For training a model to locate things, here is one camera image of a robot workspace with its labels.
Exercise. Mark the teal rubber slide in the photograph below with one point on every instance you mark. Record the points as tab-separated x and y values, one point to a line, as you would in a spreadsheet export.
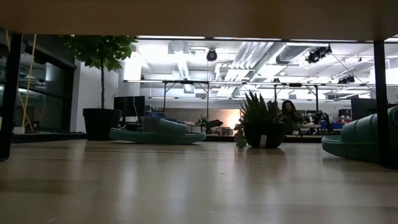
174	127
351	140

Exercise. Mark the black ceiling dome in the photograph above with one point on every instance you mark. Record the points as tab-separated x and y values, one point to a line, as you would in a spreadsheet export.
211	55

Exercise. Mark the succulent plant in black pot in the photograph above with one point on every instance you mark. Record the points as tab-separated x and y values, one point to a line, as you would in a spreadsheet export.
264	135

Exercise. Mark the black computer monitor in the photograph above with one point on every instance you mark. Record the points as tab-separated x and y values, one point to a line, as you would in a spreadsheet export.
129	105
362	109

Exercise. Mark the person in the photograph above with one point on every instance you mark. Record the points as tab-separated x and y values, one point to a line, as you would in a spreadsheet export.
289	109

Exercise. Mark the large leafy potted plant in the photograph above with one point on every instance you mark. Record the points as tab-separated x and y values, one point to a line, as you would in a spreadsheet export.
101	123

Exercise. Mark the background black metal frame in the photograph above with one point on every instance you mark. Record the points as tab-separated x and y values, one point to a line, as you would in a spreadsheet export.
186	82

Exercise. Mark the black ceiling camera rig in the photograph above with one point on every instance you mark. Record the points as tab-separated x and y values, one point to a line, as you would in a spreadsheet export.
317	54

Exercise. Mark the black aluminium table frame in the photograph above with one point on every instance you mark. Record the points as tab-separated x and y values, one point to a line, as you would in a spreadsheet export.
46	137

